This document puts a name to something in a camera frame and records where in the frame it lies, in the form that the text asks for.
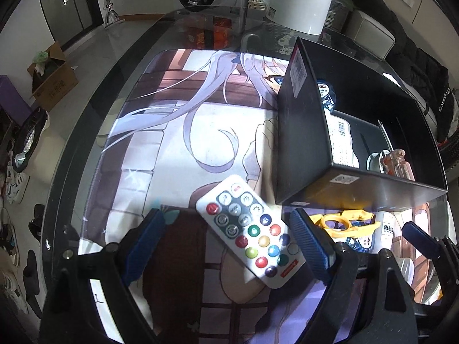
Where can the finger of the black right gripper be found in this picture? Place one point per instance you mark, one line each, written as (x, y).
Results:
(419, 239)

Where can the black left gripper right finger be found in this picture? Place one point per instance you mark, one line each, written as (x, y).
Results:
(336, 265)

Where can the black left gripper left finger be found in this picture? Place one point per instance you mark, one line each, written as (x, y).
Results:
(116, 266)

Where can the brown handle screwdriver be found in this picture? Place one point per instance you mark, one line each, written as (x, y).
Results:
(393, 160)

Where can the white remote coloured buttons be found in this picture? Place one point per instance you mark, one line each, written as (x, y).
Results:
(260, 239)

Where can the blue tape dispenser with label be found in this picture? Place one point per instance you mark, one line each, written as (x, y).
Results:
(327, 95)

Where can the blue round tape dispenser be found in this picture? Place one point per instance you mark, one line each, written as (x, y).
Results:
(362, 244)

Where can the yellow plastic tool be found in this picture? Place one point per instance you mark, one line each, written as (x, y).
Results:
(348, 224)

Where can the black cardboard box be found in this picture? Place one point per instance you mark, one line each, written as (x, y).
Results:
(306, 174)

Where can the white green tube in box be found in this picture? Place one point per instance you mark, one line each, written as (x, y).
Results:
(339, 131)

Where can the white trash bin black bag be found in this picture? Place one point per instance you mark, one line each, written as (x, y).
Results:
(38, 147)

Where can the black jacket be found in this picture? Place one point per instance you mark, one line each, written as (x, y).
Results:
(415, 67)

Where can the anime printed desk mat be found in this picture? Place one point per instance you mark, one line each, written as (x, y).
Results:
(194, 118)

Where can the purple yoga mat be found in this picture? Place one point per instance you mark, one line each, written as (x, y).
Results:
(12, 102)

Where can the brown cardboard box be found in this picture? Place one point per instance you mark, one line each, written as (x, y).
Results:
(52, 77)

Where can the red box under table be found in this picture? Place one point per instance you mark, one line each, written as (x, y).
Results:
(208, 32)

